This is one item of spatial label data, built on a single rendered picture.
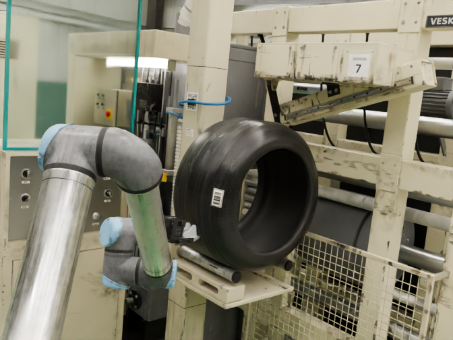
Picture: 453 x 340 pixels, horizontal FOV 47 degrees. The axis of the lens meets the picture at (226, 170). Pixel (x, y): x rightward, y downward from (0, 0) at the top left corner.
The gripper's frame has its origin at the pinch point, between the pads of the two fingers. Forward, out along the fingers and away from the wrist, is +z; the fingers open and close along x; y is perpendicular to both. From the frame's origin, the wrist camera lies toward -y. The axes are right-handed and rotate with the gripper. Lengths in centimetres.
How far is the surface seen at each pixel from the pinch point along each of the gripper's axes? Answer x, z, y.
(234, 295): -10.1, 14.4, -18.4
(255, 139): -10.4, 9.7, 38.8
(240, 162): -11.7, 3.8, 30.2
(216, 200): -9.9, -2.7, 16.2
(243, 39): 586, 519, 217
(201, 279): 7.4, 12.6, -18.5
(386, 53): -35, 41, 77
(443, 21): -41, 64, 94
